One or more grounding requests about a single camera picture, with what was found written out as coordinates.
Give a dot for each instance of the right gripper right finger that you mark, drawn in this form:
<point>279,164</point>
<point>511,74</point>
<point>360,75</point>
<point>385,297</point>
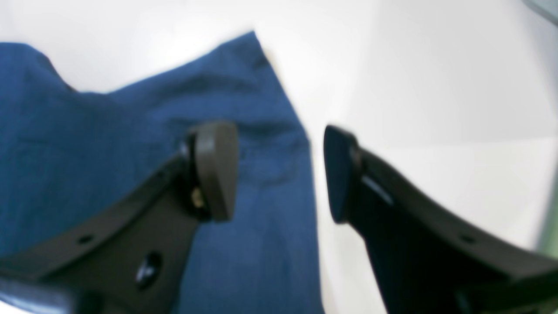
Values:
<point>425,259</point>

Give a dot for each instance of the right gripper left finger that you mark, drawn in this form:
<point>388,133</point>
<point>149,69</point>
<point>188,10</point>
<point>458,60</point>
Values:
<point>130,258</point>

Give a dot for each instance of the dark blue t-shirt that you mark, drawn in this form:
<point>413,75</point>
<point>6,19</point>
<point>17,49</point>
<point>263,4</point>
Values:
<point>66,155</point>

